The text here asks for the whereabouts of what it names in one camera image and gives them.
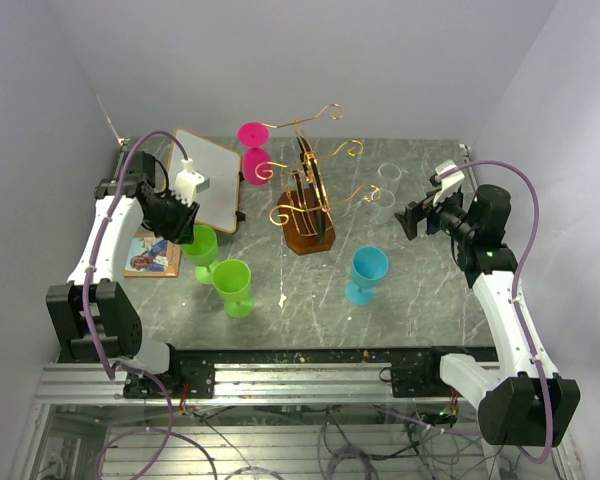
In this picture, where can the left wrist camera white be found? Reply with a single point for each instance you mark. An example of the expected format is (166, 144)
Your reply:
(188, 183)

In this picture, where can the framed picture card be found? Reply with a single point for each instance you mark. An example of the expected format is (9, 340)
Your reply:
(151, 256)

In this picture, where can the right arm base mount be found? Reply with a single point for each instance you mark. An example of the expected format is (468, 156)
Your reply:
(415, 372)

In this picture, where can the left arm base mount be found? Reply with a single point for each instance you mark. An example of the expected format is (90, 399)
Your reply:
(189, 376)

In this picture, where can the clear plastic cup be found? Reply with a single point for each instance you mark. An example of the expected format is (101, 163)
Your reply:
(389, 177)
(381, 206)

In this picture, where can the gold wire glass rack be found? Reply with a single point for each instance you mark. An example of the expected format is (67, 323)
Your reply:
(304, 209)

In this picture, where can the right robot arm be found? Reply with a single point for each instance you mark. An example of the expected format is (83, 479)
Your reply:
(527, 403)

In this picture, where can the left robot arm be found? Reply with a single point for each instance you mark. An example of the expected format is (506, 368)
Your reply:
(93, 318)

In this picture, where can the aluminium rail frame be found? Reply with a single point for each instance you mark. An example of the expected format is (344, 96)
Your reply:
(267, 421)

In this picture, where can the blue plastic wine glass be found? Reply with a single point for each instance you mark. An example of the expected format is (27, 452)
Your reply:
(369, 267)

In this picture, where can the green wine glass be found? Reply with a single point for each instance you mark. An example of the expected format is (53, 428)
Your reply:
(232, 280)
(202, 252)

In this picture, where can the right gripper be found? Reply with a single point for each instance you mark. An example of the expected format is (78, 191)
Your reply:
(409, 217)

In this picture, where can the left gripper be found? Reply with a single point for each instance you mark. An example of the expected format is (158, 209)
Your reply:
(182, 230)

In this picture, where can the small whiteboard yellow frame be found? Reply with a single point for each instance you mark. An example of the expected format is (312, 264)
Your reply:
(220, 201)

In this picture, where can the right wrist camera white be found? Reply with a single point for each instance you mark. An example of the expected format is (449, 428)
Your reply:
(446, 180)

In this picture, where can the green wine glass front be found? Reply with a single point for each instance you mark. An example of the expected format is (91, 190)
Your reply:
(232, 280)

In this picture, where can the clear plastic cup rear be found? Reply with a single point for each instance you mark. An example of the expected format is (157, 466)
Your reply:
(389, 177)

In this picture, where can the clear plastic cup front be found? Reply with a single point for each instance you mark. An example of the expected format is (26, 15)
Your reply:
(381, 206)

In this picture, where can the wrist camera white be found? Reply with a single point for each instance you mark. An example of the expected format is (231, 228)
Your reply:
(446, 180)
(188, 183)

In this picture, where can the pink plastic wine glass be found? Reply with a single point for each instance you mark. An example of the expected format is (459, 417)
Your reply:
(254, 150)

